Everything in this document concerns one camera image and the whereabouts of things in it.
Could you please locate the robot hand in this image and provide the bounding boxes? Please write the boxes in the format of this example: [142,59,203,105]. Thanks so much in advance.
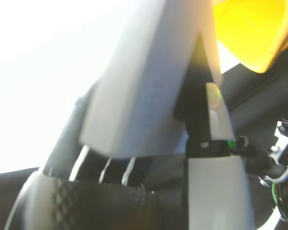
[4,33,255,230]

